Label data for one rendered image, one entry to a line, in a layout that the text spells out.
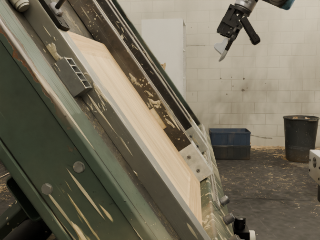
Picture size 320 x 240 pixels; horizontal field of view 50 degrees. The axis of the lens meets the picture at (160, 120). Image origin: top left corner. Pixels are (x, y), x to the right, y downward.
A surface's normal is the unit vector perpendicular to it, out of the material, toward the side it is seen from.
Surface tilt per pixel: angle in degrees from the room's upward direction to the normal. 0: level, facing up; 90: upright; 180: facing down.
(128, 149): 90
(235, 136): 90
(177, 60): 90
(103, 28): 90
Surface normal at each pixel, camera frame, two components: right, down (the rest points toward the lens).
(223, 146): -0.07, 0.14
